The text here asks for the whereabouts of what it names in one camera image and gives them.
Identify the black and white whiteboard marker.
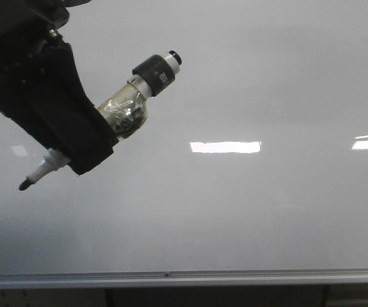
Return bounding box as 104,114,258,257
19,50,182,191

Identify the white whiteboard with aluminium frame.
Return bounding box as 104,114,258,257
0,1,368,289

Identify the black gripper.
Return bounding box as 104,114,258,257
0,1,87,62

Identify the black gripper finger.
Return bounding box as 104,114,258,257
0,41,114,175

